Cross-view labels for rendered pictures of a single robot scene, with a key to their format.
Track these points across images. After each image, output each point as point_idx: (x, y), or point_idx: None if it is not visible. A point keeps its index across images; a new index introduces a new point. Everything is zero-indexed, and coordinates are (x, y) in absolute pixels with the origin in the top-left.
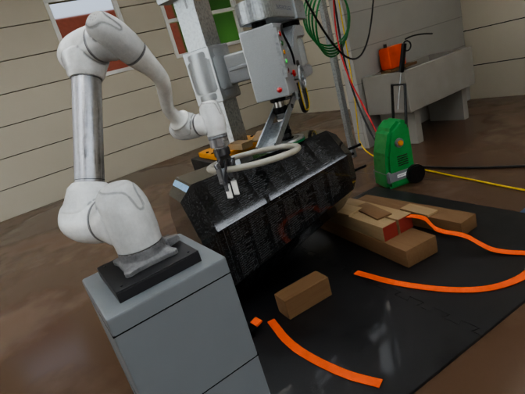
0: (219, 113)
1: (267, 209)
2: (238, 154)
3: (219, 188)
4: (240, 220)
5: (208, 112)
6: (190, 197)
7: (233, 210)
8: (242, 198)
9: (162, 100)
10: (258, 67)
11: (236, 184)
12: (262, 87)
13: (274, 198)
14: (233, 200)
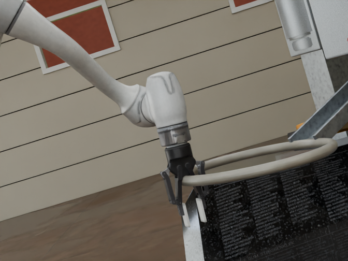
0: (167, 93)
1: (302, 247)
2: (260, 148)
3: (234, 198)
4: (247, 257)
5: (151, 92)
6: (190, 206)
7: (242, 239)
8: (263, 220)
9: (82, 75)
10: (323, 1)
11: (200, 206)
12: (331, 33)
13: (318, 229)
14: (248, 222)
